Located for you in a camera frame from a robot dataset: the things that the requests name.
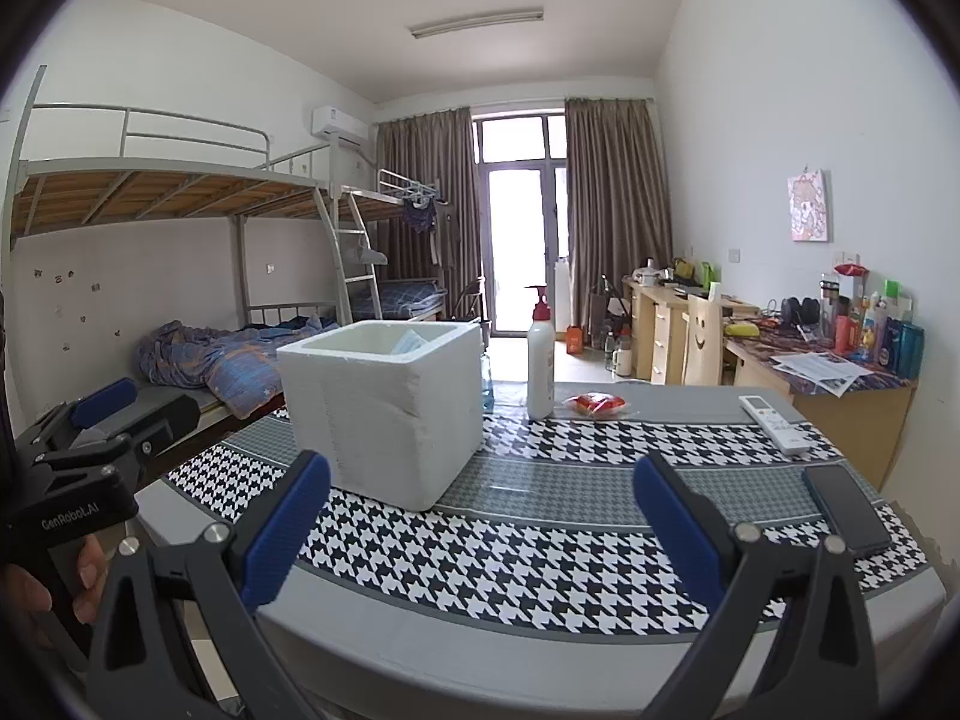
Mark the ceiling tube lamp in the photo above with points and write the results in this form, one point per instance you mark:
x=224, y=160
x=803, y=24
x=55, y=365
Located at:
x=476, y=22

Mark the red snack packet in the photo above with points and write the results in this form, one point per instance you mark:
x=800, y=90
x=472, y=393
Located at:
x=594, y=405

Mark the white air conditioner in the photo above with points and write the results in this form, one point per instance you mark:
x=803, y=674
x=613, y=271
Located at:
x=339, y=124

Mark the row of toiletry bottles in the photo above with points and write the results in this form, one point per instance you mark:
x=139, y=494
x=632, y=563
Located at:
x=892, y=345

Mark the pink cartoon wall picture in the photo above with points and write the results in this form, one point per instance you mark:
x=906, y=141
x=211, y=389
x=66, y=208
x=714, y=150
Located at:
x=810, y=206

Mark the white jug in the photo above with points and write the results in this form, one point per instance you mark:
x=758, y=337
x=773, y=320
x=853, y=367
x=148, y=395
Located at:
x=622, y=358

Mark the glass balcony door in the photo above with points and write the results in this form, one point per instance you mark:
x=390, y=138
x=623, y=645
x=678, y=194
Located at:
x=517, y=240

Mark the wooden desk with drawers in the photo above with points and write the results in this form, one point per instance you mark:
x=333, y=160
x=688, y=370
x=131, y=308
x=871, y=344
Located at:
x=660, y=337

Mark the white face mask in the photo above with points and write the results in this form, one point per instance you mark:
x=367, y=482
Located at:
x=411, y=342

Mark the white pump bottle red cap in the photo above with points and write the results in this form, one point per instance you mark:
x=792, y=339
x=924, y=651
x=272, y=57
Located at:
x=540, y=367

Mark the black headphones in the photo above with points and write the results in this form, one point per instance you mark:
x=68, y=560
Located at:
x=802, y=311

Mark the clear water bottle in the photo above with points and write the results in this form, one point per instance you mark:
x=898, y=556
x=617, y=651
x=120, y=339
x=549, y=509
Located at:
x=487, y=382

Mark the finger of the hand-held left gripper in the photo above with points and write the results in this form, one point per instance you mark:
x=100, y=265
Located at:
x=105, y=401
x=172, y=412

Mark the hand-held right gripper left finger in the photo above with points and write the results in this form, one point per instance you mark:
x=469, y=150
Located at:
x=289, y=532

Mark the black smartphone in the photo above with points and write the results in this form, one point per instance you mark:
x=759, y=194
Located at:
x=847, y=510

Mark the houndstooth table cloth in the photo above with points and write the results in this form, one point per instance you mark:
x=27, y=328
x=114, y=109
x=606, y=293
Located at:
x=525, y=540

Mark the blue checked bedding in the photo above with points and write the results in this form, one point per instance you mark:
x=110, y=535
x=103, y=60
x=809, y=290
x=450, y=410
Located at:
x=401, y=296

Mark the wooden chair with smiley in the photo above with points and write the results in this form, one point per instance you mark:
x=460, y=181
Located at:
x=701, y=341

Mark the black folding chair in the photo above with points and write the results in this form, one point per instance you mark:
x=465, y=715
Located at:
x=469, y=300

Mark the brown curtain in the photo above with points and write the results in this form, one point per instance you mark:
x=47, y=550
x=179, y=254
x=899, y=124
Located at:
x=427, y=157
x=619, y=195

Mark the white remote control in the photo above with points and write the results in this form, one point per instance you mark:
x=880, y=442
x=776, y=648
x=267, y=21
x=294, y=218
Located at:
x=776, y=424

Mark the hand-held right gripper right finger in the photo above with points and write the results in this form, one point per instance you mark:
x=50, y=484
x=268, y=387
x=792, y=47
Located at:
x=675, y=532

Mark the metal folding stand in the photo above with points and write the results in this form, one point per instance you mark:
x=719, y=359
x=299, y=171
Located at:
x=607, y=304

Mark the blue checked quilt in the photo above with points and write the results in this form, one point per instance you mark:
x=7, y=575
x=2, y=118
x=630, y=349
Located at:
x=217, y=364

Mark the grey towel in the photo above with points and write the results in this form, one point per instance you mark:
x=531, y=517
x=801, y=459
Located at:
x=373, y=255

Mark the white tall appliance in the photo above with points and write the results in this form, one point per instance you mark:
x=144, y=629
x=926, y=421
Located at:
x=559, y=292

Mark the yellow desk item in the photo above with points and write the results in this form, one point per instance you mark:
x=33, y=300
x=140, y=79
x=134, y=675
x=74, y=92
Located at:
x=740, y=330

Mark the white foam box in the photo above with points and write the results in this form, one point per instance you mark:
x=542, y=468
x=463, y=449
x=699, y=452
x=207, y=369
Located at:
x=375, y=420

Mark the person's left hand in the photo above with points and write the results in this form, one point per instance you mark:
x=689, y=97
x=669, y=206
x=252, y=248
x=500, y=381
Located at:
x=90, y=570

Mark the orange bag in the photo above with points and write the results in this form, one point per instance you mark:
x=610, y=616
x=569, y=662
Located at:
x=575, y=341

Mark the printed paper sheets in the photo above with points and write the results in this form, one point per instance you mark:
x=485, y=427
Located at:
x=821, y=371

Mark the metal bunk bed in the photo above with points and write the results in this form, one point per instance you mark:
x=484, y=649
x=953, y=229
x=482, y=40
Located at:
x=150, y=195
x=390, y=199

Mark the metal bunk ladder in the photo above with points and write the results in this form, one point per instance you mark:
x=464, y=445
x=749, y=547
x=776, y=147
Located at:
x=352, y=270

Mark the dark hanging clothes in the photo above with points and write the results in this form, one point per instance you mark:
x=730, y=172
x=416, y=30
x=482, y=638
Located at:
x=418, y=216

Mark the white wall socket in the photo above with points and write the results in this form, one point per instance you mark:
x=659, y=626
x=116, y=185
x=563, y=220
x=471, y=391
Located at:
x=847, y=255

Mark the wooden desk with printed cover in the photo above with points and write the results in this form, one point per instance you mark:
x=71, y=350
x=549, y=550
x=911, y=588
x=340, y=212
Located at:
x=847, y=420

